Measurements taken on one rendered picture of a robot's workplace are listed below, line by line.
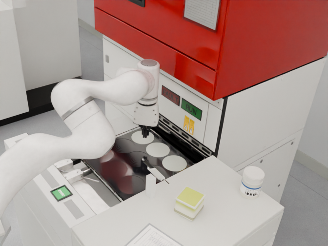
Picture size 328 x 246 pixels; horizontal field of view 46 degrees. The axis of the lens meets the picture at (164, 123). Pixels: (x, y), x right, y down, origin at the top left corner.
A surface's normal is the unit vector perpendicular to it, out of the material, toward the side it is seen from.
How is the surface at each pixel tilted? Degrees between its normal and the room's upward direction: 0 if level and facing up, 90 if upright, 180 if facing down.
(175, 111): 90
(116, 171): 0
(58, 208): 0
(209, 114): 90
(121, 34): 90
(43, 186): 0
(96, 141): 52
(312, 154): 90
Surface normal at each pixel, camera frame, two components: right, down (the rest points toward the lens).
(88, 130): 0.07, -0.07
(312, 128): -0.77, 0.32
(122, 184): 0.06, -0.83
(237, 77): 0.63, 0.47
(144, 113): -0.17, 0.55
